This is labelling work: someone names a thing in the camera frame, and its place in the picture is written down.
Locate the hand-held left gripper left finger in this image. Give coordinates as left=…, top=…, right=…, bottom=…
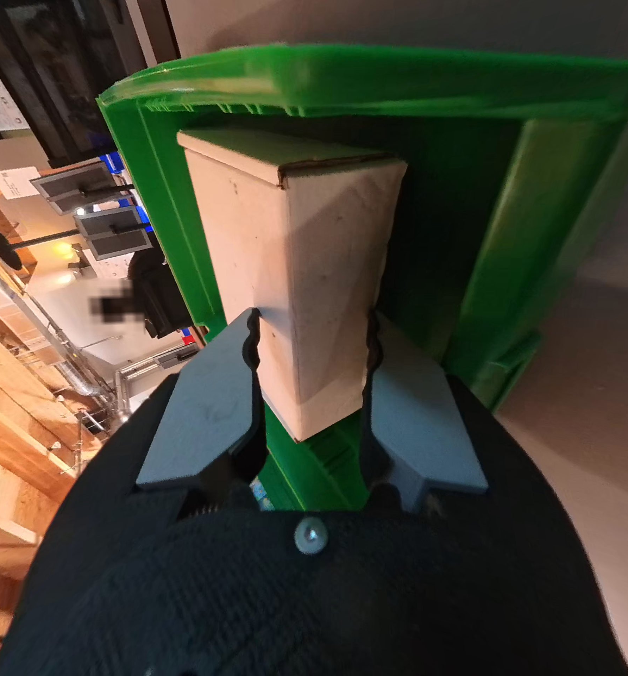
left=135, top=307, right=269, bottom=493

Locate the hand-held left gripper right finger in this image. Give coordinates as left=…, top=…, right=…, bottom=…
left=359, top=311, right=490, bottom=514

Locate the white cardboard mailer box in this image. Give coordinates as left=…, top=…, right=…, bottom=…
left=177, top=127, right=409, bottom=443

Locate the green plastic bin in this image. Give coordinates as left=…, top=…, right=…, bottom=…
left=96, top=41, right=628, bottom=512

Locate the silver ventilation duct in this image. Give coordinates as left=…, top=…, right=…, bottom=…
left=55, top=376, right=115, bottom=405

